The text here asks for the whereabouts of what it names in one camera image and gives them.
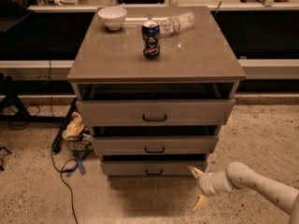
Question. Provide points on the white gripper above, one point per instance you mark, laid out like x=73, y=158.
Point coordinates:
x=206, y=183

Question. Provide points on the grey bottom drawer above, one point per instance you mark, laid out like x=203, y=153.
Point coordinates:
x=150, y=168

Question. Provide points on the grey drawer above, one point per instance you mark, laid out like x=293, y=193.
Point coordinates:
x=155, y=112
x=150, y=168
x=161, y=145

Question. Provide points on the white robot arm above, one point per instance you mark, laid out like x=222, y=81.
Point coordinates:
x=238, y=178

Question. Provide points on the grey top drawer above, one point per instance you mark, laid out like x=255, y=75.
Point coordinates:
x=155, y=112

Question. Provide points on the grey drawer cabinet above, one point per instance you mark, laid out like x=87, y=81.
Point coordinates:
x=196, y=64

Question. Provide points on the grey middle drawer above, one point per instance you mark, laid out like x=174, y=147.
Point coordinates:
x=161, y=145

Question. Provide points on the snack bag basket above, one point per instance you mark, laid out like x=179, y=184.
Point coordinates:
x=76, y=135

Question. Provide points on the black power strip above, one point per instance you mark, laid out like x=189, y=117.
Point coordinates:
x=56, y=147

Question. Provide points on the clear plastic bottle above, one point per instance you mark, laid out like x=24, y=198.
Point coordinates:
x=176, y=24

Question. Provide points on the blue soda can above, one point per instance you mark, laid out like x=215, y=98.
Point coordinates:
x=150, y=33

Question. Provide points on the white ceramic bowl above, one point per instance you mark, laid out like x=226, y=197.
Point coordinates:
x=112, y=17

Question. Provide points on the black stand leg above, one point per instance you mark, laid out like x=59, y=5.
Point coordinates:
x=11, y=97

